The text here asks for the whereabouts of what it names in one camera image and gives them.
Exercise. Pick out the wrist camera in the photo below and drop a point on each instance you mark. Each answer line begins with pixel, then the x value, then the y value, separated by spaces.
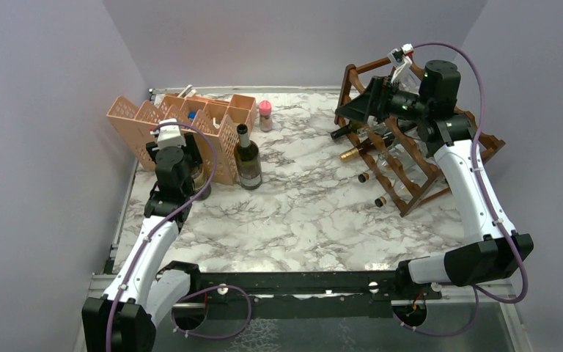
pixel 168 134
pixel 401 60

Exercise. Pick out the peach plastic organizer basket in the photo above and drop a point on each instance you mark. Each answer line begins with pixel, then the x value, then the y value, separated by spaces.
pixel 217 119

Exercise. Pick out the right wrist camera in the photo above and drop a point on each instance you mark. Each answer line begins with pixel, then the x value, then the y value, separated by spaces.
pixel 401 60

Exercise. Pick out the upper cork stoppered clear bottle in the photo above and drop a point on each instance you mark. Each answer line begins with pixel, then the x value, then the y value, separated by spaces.
pixel 383 169

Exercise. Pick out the gold capped wine bottle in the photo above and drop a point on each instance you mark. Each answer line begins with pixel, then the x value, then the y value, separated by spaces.
pixel 364 147

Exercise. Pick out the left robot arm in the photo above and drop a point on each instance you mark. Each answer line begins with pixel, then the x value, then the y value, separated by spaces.
pixel 126 316

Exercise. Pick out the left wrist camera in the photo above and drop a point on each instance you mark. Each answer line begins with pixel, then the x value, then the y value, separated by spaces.
pixel 168 134

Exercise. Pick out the cork stoppered clear bottle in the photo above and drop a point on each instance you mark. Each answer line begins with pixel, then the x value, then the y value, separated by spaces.
pixel 399 197
pixel 383 169

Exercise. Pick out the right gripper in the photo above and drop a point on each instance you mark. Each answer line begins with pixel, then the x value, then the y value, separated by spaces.
pixel 356 109

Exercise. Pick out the black capped wine bottle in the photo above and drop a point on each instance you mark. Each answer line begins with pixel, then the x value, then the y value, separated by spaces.
pixel 380 129

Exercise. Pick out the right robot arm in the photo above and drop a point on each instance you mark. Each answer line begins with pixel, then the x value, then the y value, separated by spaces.
pixel 494 249

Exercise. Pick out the pink lidded spice jar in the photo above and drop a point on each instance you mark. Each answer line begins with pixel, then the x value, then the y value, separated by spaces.
pixel 265 116

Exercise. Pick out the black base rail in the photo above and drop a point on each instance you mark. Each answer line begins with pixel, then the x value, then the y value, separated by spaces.
pixel 297 295

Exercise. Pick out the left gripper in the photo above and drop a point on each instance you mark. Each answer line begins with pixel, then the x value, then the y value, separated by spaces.
pixel 190 149

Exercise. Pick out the brown wooden wine rack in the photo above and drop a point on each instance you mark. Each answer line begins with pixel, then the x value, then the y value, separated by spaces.
pixel 441 144

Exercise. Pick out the lower cork stoppered clear bottle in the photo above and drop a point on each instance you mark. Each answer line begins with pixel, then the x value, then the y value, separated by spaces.
pixel 399 197

